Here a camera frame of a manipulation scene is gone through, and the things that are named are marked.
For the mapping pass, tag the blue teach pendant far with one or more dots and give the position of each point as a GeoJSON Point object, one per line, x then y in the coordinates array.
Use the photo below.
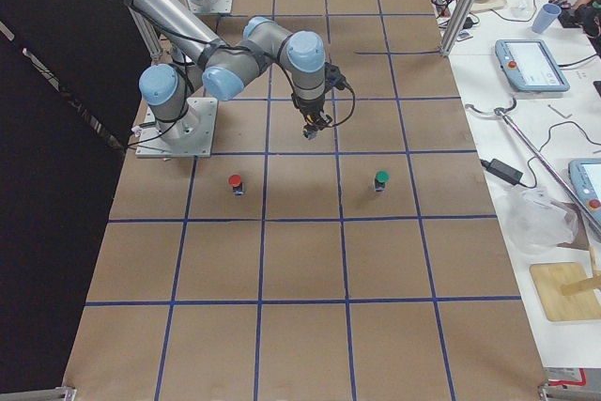
{"type": "Point", "coordinates": [529, 66]}

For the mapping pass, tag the metal cane rod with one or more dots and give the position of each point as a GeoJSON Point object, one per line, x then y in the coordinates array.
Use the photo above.
{"type": "Point", "coordinates": [503, 112]}

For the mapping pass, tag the red push button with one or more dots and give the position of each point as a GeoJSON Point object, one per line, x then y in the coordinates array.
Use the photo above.
{"type": "Point", "coordinates": [236, 183]}

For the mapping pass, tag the black power adapter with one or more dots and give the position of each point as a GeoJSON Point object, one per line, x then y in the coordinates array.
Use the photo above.
{"type": "Point", "coordinates": [503, 171]}

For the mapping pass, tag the blue teach pendant near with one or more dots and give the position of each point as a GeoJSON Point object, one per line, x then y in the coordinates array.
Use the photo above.
{"type": "Point", "coordinates": [584, 175]}

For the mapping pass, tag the wooden board stand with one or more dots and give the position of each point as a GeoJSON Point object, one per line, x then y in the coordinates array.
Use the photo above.
{"type": "Point", "coordinates": [565, 290]}

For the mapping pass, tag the blue teach pendant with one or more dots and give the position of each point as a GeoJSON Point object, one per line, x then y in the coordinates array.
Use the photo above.
{"type": "Point", "coordinates": [584, 175]}
{"type": "Point", "coordinates": [529, 66]}

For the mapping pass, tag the light blue plastic cup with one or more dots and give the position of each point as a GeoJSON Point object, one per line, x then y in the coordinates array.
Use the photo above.
{"type": "Point", "coordinates": [547, 14]}

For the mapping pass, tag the clear plastic bag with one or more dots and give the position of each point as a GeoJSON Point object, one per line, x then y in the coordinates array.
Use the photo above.
{"type": "Point", "coordinates": [532, 221]}

